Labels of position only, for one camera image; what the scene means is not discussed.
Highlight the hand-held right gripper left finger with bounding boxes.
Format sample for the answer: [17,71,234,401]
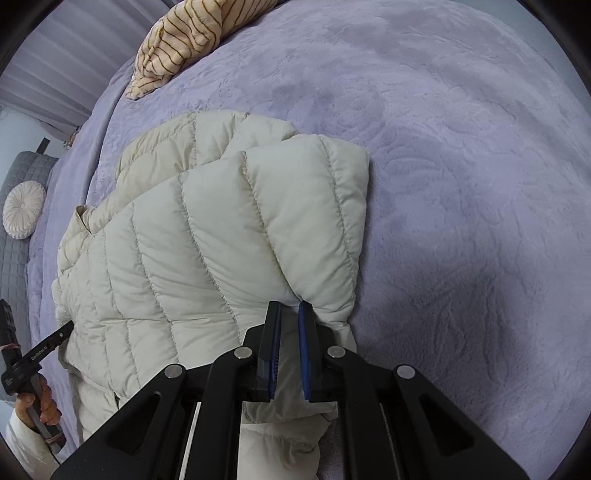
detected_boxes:
[51,301,282,480]

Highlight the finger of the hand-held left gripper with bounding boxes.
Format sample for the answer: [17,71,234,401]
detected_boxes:
[42,320,76,352]

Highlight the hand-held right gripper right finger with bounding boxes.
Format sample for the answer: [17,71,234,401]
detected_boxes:
[298,301,533,480]

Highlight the beige quilted puffer jacket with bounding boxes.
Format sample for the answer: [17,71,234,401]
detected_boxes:
[52,110,371,480]

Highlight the person's left forearm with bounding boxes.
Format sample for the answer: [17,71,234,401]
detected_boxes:
[0,406,62,478]

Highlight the person's left hand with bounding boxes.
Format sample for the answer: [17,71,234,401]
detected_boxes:
[13,373,63,435]

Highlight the grey quilted headboard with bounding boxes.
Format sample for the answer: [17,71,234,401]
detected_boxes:
[0,151,61,356]

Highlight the round cream pleated cushion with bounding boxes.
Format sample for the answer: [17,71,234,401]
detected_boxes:
[2,181,47,240]

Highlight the purple plush blanket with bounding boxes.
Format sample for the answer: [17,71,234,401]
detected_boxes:
[25,0,587,480]

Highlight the pale pleated curtain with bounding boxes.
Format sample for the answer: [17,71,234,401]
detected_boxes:
[0,0,185,139]

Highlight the beige striped garment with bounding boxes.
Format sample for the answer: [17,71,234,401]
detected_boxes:
[126,0,280,101]

